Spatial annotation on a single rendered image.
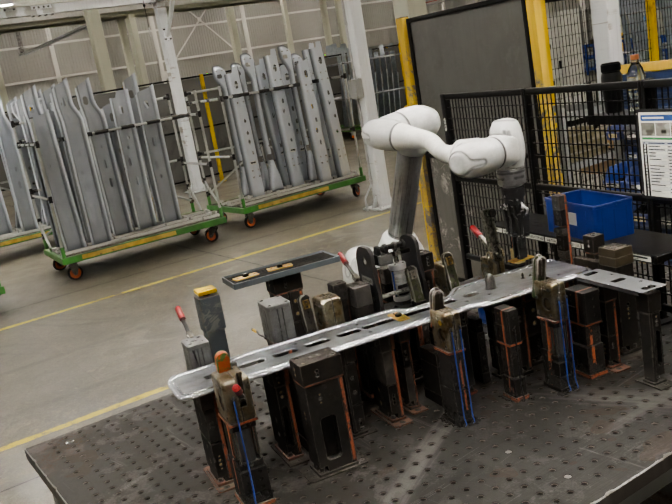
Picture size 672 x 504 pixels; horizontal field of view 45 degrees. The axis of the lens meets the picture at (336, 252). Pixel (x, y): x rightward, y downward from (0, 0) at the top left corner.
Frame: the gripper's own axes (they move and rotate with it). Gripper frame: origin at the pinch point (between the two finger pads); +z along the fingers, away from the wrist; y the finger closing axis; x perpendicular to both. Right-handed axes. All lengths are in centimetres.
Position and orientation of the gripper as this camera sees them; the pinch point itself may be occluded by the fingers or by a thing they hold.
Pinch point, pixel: (519, 246)
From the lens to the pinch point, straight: 265.3
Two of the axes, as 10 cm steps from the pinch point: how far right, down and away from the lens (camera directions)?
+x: 9.0, -2.5, 3.7
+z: 1.7, 9.6, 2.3
